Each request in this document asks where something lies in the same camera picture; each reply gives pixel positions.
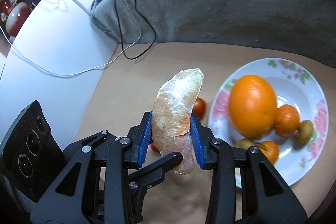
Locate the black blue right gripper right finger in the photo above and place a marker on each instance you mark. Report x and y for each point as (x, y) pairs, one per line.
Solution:
(246, 187)

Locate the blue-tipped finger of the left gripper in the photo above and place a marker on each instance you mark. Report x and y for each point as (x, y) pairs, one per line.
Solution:
(154, 173)

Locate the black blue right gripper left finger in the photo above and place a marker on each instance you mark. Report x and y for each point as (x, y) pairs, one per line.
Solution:
(93, 187)

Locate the peeled pomelo segment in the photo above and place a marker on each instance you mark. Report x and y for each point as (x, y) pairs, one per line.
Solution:
(171, 114)

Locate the medium mandarin orange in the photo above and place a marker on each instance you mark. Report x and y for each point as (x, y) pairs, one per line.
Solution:
(286, 121)

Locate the small red cherry tomato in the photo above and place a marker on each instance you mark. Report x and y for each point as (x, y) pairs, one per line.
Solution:
(154, 148)

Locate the brown longan lower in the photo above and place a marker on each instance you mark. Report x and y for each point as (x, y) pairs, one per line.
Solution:
(245, 143)

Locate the brown longan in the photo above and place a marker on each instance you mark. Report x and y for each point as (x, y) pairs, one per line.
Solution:
(245, 143)
(305, 131)

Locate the small mandarin orange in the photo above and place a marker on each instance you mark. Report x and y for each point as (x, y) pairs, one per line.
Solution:
(270, 149)

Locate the large red cherry tomato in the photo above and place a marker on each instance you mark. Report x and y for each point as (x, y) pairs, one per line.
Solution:
(199, 108)

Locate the large orange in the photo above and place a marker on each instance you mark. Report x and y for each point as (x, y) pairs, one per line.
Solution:
(252, 106)

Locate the brown longan upper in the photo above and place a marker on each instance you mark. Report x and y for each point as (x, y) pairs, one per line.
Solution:
(305, 131)

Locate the tan cloth mat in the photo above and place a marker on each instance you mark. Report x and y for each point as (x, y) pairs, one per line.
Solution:
(127, 88)

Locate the white floral plate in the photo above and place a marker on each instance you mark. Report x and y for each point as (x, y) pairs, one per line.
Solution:
(293, 85)

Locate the grey sofa cushion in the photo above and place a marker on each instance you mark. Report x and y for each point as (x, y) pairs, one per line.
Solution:
(303, 27)

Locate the red white ornament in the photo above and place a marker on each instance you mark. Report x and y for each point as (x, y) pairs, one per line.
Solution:
(14, 14)

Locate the black camera box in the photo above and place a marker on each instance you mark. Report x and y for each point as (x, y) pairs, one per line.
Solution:
(30, 158)

